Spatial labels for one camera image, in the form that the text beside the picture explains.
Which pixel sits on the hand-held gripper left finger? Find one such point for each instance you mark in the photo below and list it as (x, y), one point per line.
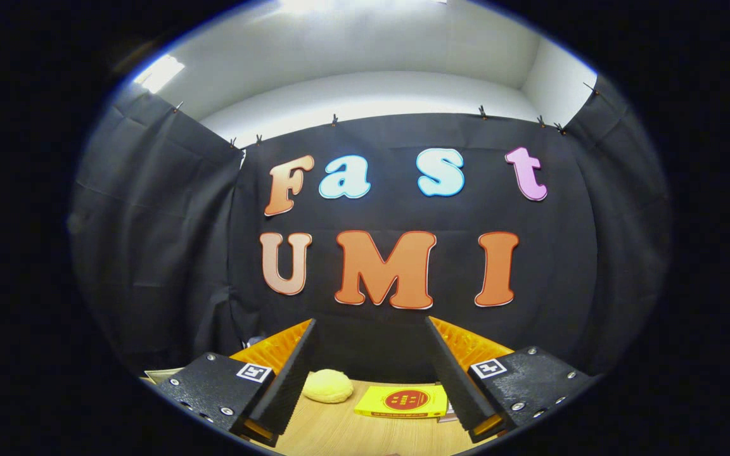
(282, 396)

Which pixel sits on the plain white book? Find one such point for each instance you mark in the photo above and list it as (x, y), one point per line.
(448, 415)

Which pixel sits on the yellow round plush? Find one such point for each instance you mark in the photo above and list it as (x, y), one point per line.
(328, 386)

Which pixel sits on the yellow book red circle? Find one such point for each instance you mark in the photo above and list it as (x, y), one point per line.
(403, 402)

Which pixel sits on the beige fabric storage box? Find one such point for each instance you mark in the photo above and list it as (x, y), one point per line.
(162, 375)

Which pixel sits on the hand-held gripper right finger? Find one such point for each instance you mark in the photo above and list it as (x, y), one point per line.
(460, 392)

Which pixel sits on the long ceiling light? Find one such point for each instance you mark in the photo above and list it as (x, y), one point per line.
(339, 5)
(159, 73)

